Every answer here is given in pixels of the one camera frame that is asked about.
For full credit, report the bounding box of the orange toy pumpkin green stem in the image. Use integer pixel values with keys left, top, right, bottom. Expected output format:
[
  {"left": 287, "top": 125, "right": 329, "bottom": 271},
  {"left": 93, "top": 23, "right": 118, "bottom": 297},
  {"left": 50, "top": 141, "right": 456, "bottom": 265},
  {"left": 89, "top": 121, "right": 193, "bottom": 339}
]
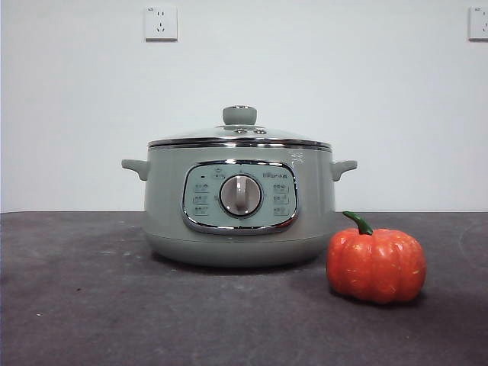
[{"left": 326, "top": 210, "right": 427, "bottom": 305}]

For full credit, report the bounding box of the glass lid with green knob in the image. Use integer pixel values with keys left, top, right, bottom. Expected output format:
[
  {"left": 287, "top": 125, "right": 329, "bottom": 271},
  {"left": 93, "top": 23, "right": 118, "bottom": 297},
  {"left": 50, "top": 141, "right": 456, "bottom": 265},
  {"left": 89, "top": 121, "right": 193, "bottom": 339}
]
[{"left": 147, "top": 104, "right": 332, "bottom": 149}]

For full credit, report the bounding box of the pale green electric cooking pot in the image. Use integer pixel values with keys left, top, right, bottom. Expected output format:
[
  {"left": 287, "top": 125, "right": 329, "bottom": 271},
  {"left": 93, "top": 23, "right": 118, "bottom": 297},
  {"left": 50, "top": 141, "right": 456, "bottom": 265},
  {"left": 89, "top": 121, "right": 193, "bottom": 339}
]
[{"left": 120, "top": 143, "right": 358, "bottom": 268}]

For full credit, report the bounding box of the white wall socket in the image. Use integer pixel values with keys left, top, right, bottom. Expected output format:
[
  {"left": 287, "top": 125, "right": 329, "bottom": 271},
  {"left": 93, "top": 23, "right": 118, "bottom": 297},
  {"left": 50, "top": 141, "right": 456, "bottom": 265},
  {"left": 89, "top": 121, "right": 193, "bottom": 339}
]
[
  {"left": 144, "top": 5, "right": 178, "bottom": 43},
  {"left": 467, "top": 6, "right": 488, "bottom": 42}
]

